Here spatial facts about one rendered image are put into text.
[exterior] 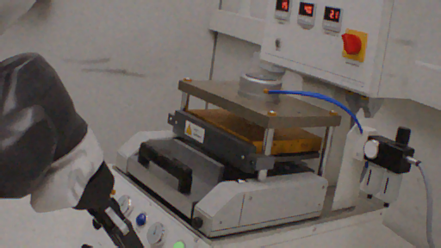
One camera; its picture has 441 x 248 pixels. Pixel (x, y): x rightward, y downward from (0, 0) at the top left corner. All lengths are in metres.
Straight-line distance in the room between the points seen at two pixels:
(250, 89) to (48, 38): 1.53
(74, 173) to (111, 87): 1.83
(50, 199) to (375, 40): 0.63
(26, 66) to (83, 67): 1.81
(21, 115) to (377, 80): 0.64
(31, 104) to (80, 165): 0.10
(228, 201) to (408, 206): 0.76
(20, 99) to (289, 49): 0.67
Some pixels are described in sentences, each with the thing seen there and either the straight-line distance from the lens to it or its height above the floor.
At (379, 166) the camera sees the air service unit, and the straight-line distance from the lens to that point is 0.99.
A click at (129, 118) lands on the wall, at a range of 2.54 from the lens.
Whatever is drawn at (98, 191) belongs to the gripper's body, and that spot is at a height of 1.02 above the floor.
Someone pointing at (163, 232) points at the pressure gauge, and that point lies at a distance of 0.90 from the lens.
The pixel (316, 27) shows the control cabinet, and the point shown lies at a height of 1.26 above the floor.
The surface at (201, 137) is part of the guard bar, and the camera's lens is 0.99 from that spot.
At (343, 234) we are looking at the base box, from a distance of 1.07.
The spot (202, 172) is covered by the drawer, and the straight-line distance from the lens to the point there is 0.95.
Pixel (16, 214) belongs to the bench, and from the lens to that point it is 1.28.
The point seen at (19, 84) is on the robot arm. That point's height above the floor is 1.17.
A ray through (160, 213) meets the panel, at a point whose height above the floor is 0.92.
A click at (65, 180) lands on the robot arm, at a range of 0.66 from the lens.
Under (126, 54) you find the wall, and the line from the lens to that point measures 2.47.
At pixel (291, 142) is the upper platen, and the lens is 0.96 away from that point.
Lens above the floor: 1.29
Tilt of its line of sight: 17 degrees down
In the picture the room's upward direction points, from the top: 8 degrees clockwise
